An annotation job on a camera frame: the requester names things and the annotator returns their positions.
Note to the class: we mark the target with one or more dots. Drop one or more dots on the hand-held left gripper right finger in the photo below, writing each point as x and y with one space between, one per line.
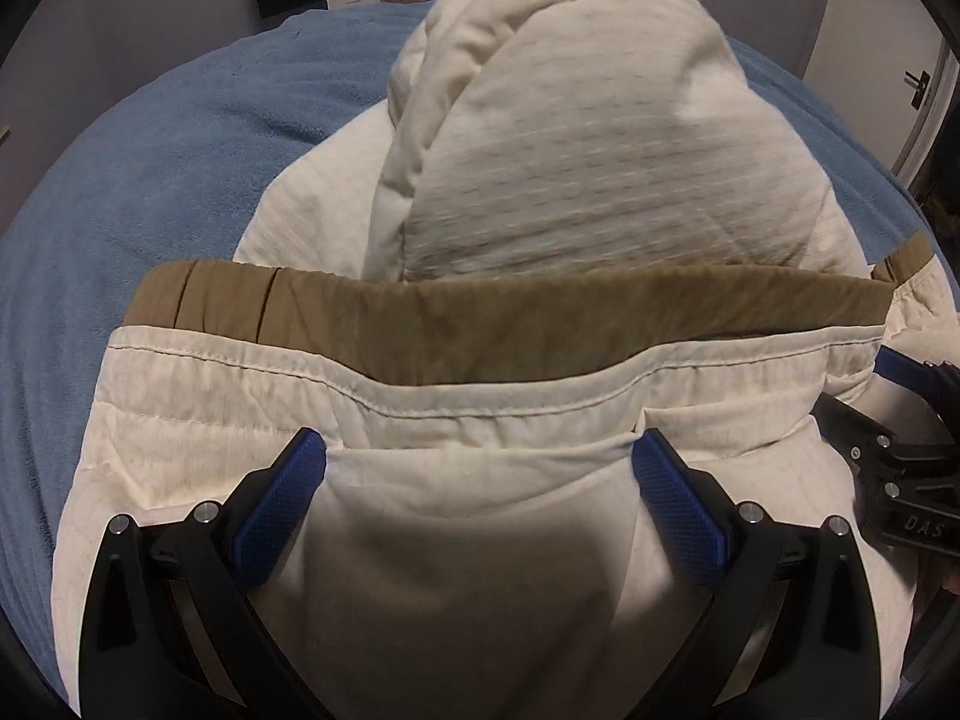
679 502

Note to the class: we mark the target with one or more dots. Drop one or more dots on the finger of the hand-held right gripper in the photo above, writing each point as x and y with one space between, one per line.
911 371
851 420

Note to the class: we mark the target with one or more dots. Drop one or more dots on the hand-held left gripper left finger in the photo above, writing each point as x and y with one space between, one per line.
277 510

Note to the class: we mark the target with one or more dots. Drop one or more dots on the cream hooded puffer jacket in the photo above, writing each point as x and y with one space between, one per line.
540 187

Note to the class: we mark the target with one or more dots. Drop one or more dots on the white door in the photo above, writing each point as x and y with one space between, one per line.
900 90

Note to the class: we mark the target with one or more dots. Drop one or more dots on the blue fleece blanket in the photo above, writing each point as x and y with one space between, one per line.
150 165

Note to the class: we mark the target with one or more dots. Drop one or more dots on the white box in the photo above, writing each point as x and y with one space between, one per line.
356 0

